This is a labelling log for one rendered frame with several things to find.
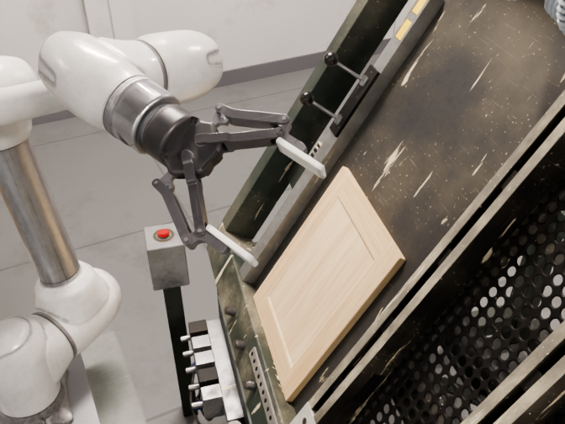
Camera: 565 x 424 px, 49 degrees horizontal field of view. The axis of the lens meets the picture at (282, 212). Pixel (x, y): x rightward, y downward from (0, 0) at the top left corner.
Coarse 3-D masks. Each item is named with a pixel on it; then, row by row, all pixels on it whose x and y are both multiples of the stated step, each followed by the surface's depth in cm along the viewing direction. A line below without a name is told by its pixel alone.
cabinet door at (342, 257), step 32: (352, 192) 154; (320, 224) 163; (352, 224) 151; (288, 256) 171; (320, 256) 159; (352, 256) 147; (384, 256) 137; (288, 288) 167; (320, 288) 155; (352, 288) 144; (288, 320) 163; (320, 320) 151; (352, 320) 141; (288, 352) 158; (320, 352) 147; (288, 384) 154
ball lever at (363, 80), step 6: (330, 54) 156; (336, 54) 157; (324, 60) 157; (330, 60) 156; (336, 60) 156; (342, 66) 157; (348, 72) 158; (354, 72) 157; (360, 78) 157; (366, 78) 157; (360, 84) 158
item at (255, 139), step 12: (228, 132) 77; (240, 132) 77; (252, 132) 76; (264, 132) 76; (276, 132) 76; (204, 144) 77; (228, 144) 77; (240, 144) 77; (252, 144) 77; (264, 144) 77; (276, 144) 78
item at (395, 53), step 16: (416, 0) 151; (432, 0) 147; (416, 16) 149; (432, 16) 149; (416, 32) 151; (400, 48) 152; (384, 64) 155; (400, 64) 155; (384, 80) 156; (368, 96) 158; (368, 112) 161; (352, 128) 163; (336, 144) 164; (320, 160) 167; (336, 160) 167; (304, 176) 172; (304, 192) 171; (288, 208) 174; (304, 208) 175; (272, 224) 179; (288, 224) 177; (272, 240) 179; (256, 256) 182; (240, 272) 188; (256, 272) 185
